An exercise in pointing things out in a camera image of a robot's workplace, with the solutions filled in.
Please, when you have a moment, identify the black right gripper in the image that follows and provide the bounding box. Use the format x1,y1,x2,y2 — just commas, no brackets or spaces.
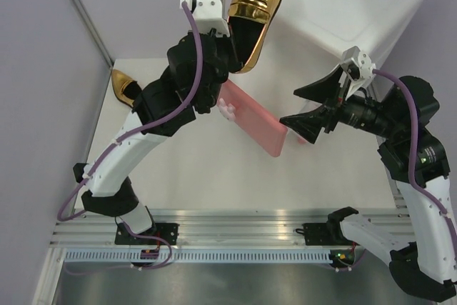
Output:
281,62,402,142

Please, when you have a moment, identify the pink drawer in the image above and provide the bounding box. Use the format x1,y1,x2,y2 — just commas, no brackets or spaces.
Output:
216,80,288,157

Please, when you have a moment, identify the gold shoe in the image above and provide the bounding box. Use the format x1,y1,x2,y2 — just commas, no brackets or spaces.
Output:
228,0,282,74
111,69,142,108

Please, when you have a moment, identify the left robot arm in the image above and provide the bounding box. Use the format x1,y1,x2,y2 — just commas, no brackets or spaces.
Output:
74,29,242,245

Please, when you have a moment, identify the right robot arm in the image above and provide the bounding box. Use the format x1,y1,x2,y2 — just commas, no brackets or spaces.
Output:
280,67,456,303

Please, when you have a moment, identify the white plastic shoe cabinet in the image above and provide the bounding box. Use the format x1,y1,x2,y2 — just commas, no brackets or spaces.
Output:
271,0,428,113

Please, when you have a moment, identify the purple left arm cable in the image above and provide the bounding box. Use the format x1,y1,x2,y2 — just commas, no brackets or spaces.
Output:
56,1,204,222

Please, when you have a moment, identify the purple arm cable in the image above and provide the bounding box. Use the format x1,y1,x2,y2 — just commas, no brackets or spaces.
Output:
371,69,449,219
56,1,204,222

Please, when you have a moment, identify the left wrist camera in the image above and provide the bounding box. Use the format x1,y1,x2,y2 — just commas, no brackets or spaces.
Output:
179,0,231,37

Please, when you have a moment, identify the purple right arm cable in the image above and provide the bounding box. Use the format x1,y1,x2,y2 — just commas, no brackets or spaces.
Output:
371,69,449,219

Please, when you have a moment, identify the aluminium table edge rail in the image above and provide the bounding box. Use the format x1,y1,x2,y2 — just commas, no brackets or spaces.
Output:
49,208,415,249

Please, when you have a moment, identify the aluminium wall post left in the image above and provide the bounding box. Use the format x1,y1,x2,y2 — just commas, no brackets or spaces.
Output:
69,0,114,69

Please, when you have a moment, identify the white slotted cable duct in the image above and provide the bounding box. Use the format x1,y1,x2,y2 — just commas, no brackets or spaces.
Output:
64,248,332,264

